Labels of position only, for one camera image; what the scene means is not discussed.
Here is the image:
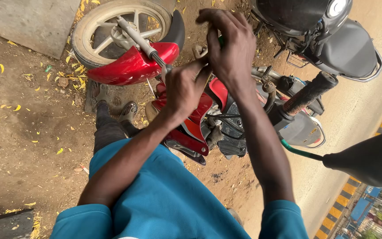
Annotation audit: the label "black rear view mirror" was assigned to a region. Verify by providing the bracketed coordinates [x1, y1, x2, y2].
[279, 126, 382, 189]

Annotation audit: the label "motorcycle front wheel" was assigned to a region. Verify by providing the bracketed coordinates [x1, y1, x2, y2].
[71, 0, 173, 69]

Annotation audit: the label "person's teal shirt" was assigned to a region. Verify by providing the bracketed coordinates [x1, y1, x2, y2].
[49, 137, 310, 239]

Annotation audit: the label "dark stone slab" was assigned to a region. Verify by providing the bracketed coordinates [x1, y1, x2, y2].
[0, 208, 35, 239]

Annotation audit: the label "chrome handlebar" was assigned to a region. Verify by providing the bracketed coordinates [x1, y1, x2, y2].
[251, 65, 280, 87]

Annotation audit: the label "black mud flap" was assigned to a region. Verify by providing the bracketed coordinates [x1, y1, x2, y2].
[159, 10, 186, 52]

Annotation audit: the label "grey concrete block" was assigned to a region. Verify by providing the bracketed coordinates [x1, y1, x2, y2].
[0, 0, 82, 60]

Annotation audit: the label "blue roadside fence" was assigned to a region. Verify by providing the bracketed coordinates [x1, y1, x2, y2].
[335, 185, 382, 239]

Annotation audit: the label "person's left hand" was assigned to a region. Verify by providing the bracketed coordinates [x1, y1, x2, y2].
[164, 58, 213, 117]

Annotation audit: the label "black instrument housing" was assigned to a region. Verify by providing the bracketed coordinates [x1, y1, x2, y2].
[216, 100, 249, 160]

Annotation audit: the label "grey fork leg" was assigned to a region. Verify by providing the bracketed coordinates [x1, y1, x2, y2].
[116, 15, 167, 69]

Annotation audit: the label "black parked scooter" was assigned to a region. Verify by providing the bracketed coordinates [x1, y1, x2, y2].
[248, 0, 382, 83]

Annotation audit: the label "yellow black striped kerb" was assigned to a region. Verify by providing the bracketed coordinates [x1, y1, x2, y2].
[313, 86, 382, 239]

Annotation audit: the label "brown sandal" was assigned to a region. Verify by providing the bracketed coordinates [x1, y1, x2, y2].
[117, 101, 138, 123]
[91, 82, 109, 111]

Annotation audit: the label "black handlebar grip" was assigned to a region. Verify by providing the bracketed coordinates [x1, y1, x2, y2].
[282, 70, 339, 117]

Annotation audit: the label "person's dark trousers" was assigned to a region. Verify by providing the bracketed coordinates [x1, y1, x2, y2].
[93, 102, 142, 155]

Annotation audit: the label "person's right hand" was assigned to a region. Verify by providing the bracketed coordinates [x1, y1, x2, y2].
[196, 8, 257, 91]

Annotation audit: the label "red headlight cowl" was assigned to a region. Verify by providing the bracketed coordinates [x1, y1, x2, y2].
[150, 77, 232, 157]

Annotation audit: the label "red front fender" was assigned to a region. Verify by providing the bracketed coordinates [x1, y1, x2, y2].
[87, 41, 180, 86]

